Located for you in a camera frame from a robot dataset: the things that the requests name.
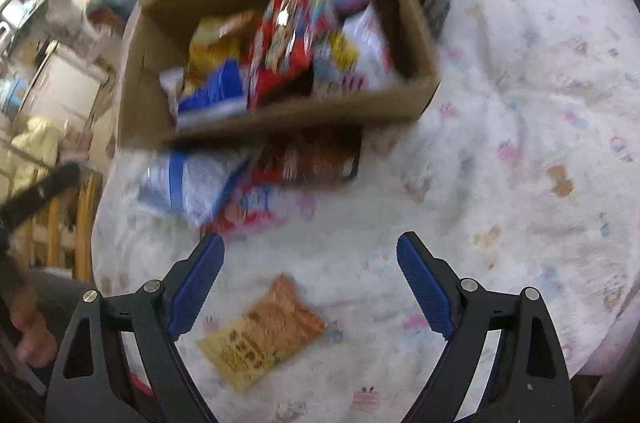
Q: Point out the pink red snack packet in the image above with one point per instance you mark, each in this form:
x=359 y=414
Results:
x=245 y=208

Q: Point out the cream yellow garment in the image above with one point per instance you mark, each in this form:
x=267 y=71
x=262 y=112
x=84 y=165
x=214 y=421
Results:
x=35 y=148

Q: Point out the red cartoon face snack packet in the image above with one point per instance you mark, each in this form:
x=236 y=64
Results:
x=280 y=33

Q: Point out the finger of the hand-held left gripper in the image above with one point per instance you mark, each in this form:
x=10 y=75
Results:
x=45 y=193

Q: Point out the yellow wooden rack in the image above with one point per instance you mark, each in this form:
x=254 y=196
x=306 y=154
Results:
x=65 y=228

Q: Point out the tan orange patterned snack packet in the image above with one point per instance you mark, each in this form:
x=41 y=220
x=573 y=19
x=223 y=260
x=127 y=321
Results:
x=260 y=338

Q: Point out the person's grey trouser leg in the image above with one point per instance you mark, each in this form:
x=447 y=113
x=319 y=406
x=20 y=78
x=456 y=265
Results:
x=55 y=285

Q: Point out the white snack packet yellow print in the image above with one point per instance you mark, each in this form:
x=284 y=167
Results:
x=360 y=53

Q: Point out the white storage bin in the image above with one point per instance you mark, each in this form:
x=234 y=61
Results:
x=65 y=88

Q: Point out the white printed quilt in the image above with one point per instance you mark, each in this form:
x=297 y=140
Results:
x=525 y=103

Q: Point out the blue white snack packet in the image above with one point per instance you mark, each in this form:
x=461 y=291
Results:
x=190 y=183

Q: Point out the cardboard box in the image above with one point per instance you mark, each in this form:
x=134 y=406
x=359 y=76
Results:
x=150 y=113

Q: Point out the yellow chips packet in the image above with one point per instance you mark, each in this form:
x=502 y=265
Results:
x=217 y=40

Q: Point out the blue yellow cartoon snack packet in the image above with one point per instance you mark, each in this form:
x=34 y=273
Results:
x=210 y=95

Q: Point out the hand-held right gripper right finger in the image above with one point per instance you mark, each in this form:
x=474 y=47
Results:
x=425 y=288

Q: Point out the dark brown snack packet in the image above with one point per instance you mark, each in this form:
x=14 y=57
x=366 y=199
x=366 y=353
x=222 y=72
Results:
x=310 y=155

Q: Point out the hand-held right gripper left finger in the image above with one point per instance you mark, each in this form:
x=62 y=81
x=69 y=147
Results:
x=192 y=288

